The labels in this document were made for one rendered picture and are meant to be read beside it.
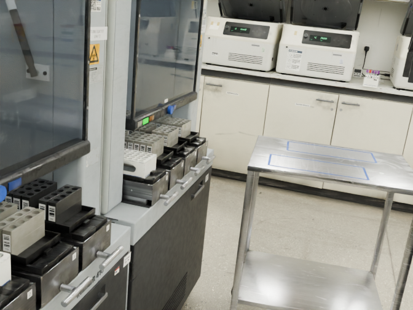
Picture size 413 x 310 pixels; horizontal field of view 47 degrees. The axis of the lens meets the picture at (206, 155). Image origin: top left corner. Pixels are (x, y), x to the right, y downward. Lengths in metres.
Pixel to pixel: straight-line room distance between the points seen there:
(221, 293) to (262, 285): 0.46
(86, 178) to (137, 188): 0.25
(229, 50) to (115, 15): 2.50
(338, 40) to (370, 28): 0.64
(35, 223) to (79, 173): 0.21
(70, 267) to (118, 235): 0.25
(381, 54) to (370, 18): 0.30
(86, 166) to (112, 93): 0.21
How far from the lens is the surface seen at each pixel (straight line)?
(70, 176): 1.23
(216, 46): 3.75
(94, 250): 1.16
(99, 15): 1.20
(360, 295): 2.10
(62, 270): 1.05
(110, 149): 1.34
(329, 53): 3.62
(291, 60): 3.64
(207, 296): 2.41
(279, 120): 3.70
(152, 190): 1.44
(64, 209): 1.15
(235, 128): 3.78
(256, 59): 3.67
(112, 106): 1.31
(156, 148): 1.62
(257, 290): 1.98
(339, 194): 3.88
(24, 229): 1.03
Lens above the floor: 1.32
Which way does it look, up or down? 17 degrees down
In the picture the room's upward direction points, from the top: 6 degrees clockwise
